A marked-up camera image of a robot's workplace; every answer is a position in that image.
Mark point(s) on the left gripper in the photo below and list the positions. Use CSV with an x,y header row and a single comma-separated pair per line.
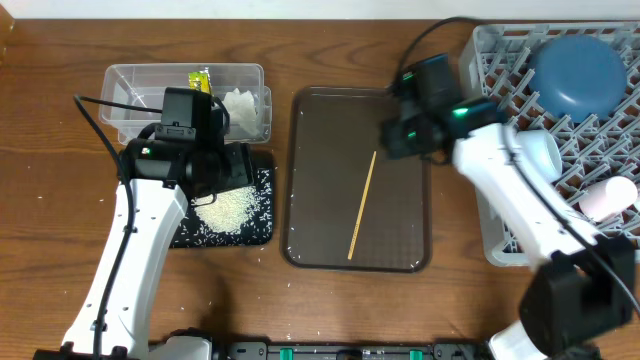
x,y
241,155

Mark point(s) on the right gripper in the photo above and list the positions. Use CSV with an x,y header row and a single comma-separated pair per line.
x,y
392,139

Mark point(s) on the white tissue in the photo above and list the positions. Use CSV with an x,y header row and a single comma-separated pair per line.
x,y
242,112

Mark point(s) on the yellow green snack wrapper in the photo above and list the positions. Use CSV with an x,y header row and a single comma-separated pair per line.
x,y
200,81

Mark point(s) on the light blue rice bowl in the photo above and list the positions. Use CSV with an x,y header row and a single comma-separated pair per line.
x,y
541,149

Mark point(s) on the dark blue plate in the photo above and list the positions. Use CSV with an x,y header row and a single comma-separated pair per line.
x,y
577,76

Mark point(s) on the pink white cup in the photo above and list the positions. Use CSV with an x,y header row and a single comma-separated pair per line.
x,y
607,198

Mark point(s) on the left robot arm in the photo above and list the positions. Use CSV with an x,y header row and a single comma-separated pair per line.
x,y
114,321

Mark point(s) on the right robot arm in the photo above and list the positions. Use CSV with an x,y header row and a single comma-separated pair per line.
x,y
583,281

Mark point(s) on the clear plastic waste bin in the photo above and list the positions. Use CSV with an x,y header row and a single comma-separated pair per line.
x,y
144,85

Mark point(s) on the grey dishwasher rack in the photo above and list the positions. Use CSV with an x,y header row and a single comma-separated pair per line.
x,y
495,64

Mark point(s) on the pile of white rice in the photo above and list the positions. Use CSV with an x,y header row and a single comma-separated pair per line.
x,y
244,209

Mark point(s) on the brown serving tray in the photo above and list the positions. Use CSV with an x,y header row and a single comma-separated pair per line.
x,y
334,133

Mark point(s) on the black rectangular tray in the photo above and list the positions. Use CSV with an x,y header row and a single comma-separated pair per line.
x,y
193,233

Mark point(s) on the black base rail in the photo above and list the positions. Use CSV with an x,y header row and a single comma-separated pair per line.
x,y
350,351

